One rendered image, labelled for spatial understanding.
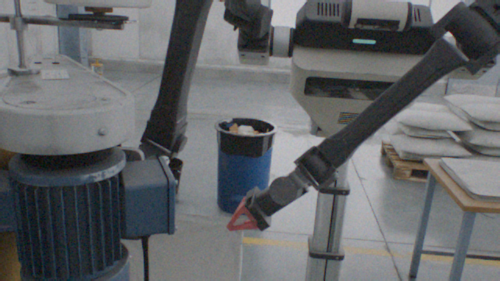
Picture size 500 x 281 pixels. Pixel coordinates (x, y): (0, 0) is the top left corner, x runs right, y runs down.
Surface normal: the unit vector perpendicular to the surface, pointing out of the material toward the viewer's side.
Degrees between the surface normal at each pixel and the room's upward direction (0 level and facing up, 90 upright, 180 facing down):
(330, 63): 40
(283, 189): 74
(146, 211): 90
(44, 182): 90
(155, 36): 90
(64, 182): 90
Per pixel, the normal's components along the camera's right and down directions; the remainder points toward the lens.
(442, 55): -0.51, 0.19
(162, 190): 0.33, 0.30
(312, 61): 0.00, -0.54
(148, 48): -0.07, 0.30
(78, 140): 0.53, 0.29
